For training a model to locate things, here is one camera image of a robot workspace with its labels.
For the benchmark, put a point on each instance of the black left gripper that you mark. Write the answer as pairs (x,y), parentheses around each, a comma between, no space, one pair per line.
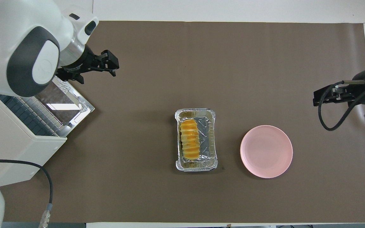
(81,65)

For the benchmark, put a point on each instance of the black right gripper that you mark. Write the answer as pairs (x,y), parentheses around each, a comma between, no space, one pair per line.
(358,91)

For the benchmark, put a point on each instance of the aluminium foil tray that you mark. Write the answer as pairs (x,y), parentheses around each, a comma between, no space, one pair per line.
(208,139)

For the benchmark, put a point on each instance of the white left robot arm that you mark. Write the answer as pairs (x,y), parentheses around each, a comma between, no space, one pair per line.
(21,41)

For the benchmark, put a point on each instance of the chrome glass oven door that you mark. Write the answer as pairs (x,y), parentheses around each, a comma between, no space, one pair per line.
(62,101)

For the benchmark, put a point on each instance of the white toaster oven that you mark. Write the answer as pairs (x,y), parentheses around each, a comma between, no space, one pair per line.
(14,148)

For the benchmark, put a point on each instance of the brown table mat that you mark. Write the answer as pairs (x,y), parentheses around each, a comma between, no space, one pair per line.
(176,79)

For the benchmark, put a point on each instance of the pink round plate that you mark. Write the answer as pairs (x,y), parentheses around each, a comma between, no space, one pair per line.
(266,151)

